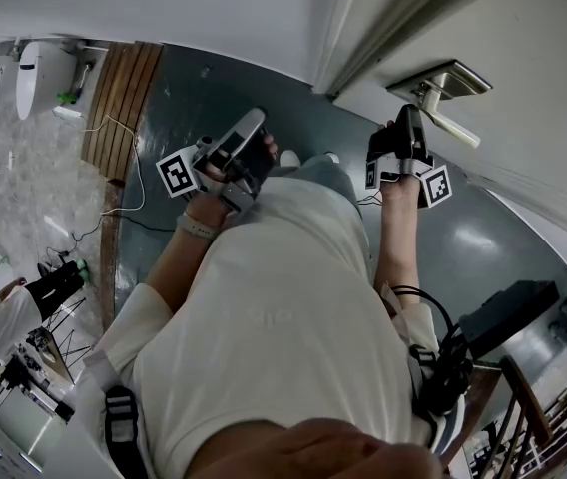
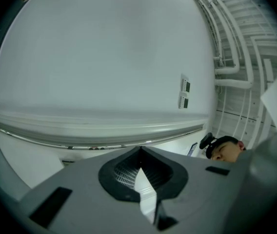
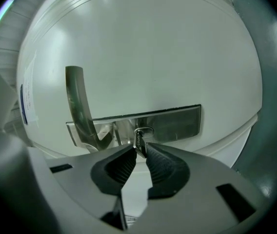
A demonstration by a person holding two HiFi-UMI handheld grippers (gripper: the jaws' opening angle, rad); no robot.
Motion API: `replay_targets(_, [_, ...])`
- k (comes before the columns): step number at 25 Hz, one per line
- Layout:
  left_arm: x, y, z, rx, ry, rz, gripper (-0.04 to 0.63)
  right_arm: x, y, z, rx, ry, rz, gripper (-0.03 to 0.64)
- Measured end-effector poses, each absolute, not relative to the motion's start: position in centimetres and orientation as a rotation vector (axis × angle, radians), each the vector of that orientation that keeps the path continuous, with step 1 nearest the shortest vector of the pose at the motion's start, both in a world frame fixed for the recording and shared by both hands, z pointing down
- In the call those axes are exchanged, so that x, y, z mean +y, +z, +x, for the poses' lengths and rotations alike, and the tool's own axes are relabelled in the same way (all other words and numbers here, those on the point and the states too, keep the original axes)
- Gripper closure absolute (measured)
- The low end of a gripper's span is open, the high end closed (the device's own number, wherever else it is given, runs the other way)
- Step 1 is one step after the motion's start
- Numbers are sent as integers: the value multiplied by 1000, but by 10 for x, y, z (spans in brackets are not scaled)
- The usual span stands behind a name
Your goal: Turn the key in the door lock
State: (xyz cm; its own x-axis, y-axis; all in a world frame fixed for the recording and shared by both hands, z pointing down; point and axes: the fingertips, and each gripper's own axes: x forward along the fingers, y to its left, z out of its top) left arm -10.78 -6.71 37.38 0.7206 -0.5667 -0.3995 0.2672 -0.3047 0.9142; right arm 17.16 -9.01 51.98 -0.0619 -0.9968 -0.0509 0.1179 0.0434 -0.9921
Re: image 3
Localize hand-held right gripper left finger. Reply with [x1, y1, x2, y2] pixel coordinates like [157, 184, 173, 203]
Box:
[46, 144, 137, 232]

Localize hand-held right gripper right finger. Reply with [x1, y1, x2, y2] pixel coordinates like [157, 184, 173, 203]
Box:
[128, 142, 270, 234]

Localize silver key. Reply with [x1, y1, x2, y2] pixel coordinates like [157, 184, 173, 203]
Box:
[133, 128, 147, 158]

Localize blue sign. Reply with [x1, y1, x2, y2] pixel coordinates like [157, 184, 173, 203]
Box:
[19, 83, 30, 126]

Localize white door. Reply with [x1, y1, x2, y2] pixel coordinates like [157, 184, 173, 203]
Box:
[16, 0, 263, 174]

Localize white paper notice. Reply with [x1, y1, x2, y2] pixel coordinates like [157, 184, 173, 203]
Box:
[23, 49, 40, 124]

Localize steel door lever handle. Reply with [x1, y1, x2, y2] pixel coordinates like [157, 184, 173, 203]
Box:
[65, 65, 116, 153]

